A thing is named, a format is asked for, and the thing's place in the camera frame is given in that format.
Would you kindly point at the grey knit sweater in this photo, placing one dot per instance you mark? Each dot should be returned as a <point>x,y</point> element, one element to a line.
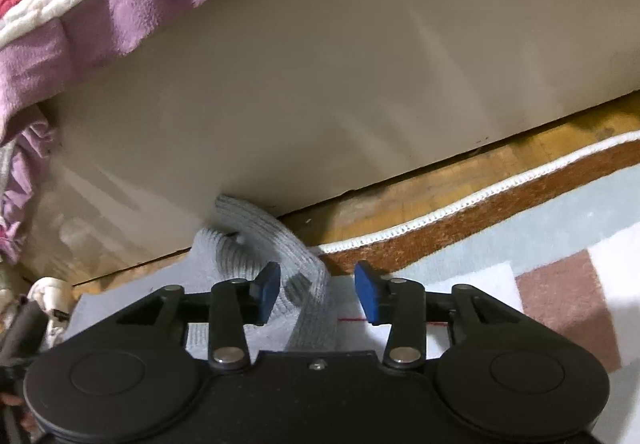
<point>295,249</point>

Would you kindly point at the beige bed frame panel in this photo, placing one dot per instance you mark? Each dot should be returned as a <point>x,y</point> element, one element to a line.
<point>325,73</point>

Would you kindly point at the patterned rug with white trim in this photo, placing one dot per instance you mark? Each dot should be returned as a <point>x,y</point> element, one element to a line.
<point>550,224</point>

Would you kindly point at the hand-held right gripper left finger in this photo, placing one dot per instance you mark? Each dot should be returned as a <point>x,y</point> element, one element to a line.
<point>267,291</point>

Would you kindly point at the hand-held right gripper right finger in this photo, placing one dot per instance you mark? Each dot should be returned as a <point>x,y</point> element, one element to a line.
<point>367,291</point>

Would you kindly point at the white rounded object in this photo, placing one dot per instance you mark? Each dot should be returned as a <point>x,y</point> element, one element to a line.
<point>47,294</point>

